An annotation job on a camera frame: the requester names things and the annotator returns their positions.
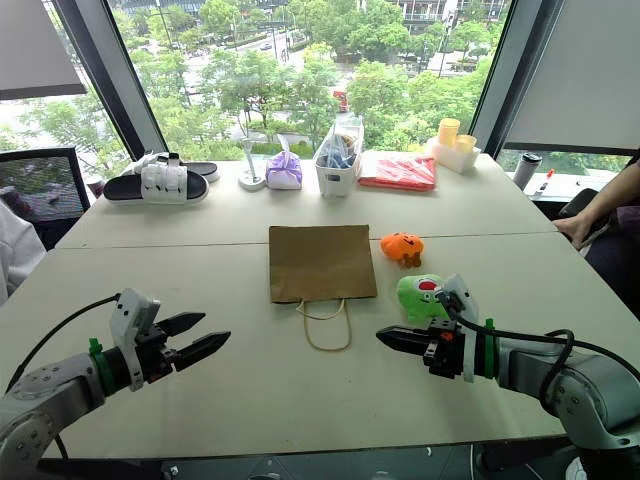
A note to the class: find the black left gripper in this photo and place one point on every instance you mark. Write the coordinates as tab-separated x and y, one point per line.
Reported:
155	352

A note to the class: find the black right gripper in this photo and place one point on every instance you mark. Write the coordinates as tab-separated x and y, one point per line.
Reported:
445	352

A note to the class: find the person's bare forearm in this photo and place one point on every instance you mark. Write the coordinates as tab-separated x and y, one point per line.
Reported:
612	197

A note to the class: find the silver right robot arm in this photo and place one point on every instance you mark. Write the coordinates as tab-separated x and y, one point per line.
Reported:
585	395

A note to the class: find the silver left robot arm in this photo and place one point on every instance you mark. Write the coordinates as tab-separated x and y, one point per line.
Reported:
45	395

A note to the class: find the brown paper bag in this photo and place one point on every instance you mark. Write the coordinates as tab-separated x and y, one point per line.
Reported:
320	265

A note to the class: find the red plastic packet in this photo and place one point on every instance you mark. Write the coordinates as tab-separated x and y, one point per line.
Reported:
397	172

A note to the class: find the purple pouch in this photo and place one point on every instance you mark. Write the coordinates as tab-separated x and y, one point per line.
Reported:
284	172

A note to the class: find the person's bare hand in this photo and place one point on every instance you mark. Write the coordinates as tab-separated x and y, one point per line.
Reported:
572	231

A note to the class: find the green plush toy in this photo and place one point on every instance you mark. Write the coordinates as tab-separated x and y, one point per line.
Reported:
417	300

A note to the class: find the orange plush toy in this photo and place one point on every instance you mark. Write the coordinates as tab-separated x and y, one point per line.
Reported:
400	246

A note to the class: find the black white slipper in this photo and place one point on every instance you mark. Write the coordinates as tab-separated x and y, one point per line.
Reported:
202	170
155	185

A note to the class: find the white stand with round base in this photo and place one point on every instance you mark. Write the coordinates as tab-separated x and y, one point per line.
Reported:
251	177

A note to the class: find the white storage bin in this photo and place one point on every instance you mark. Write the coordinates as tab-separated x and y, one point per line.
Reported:
336	175

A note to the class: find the white rectangular tray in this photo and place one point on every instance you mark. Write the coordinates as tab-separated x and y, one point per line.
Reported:
455	159

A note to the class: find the white garment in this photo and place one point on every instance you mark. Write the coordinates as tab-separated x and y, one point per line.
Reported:
17	250

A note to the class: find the short yellow cup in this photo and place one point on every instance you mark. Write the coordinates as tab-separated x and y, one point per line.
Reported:
465	144

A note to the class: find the grey tumbler with black lid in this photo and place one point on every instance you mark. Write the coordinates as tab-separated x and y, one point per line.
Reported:
526	172

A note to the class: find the black mesh office chair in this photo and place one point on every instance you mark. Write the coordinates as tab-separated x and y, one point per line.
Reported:
42	190

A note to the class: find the tall yellow cup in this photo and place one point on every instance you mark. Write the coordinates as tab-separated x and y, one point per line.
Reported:
448	132

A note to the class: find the orange marker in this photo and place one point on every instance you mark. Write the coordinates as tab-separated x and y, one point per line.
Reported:
549	174

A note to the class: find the black chair armrest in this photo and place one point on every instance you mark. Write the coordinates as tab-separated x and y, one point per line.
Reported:
580	202

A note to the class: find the grey roller blind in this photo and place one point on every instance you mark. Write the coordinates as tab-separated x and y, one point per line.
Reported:
35	45
575	75

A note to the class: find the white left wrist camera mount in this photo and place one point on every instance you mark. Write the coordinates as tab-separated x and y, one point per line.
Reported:
131	315

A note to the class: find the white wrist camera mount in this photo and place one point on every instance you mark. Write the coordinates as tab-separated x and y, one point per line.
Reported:
462	300
131	315

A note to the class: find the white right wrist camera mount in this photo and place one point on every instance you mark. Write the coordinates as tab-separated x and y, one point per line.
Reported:
462	300

